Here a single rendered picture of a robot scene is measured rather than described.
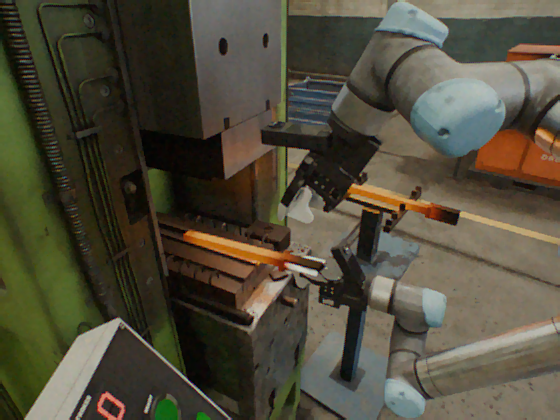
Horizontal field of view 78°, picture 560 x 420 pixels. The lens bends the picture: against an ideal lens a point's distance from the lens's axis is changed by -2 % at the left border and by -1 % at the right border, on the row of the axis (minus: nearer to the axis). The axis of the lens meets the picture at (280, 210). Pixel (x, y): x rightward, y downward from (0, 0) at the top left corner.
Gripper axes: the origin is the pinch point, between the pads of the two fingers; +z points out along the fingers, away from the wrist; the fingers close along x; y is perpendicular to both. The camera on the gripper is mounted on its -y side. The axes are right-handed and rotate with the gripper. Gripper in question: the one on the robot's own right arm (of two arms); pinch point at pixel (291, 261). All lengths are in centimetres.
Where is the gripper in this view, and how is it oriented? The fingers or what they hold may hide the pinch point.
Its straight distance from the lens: 87.5
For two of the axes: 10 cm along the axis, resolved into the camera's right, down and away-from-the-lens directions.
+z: -9.0, -2.0, 3.9
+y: 0.2, 8.7, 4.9
